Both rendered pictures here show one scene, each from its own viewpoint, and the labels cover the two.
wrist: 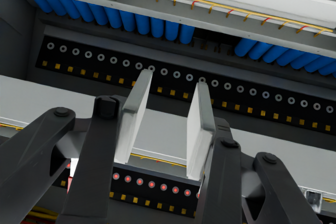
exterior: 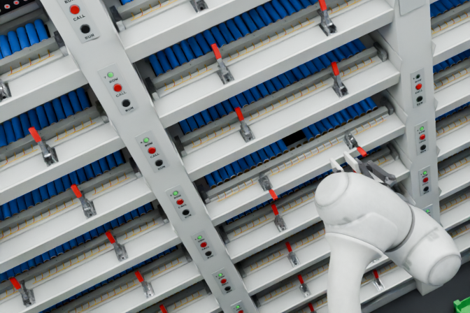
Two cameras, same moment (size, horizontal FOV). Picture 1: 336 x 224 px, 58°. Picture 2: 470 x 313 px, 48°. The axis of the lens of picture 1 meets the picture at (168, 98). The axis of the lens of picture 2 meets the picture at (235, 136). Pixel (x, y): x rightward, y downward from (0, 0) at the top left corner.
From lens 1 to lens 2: 1.24 m
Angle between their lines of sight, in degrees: 50
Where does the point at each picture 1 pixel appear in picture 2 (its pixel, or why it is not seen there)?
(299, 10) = (285, 173)
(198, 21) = (312, 146)
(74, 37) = not seen: hidden behind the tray
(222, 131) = not seen: hidden behind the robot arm
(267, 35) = (287, 158)
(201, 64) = not seen: hidden behind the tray
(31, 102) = (364, 94)
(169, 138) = (311, 119)
